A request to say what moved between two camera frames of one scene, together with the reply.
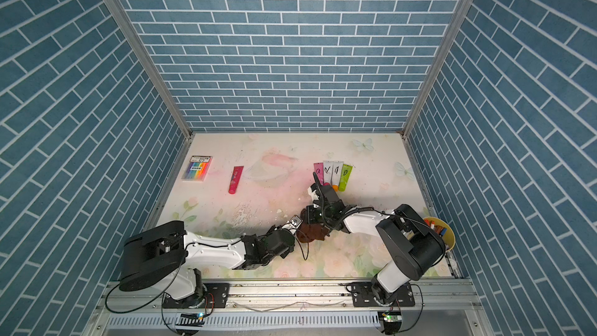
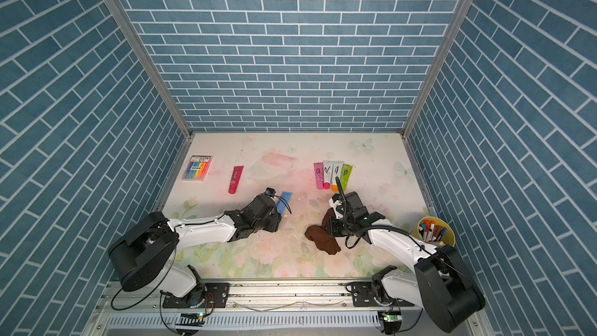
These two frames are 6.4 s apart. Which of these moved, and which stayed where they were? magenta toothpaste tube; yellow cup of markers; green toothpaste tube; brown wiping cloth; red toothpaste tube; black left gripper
Moved: brown wiping cloth; black left gripper
Stayed: red toothpaste tube; green toothpaste tube; magenta toothpaste tube; yellow cup of markers
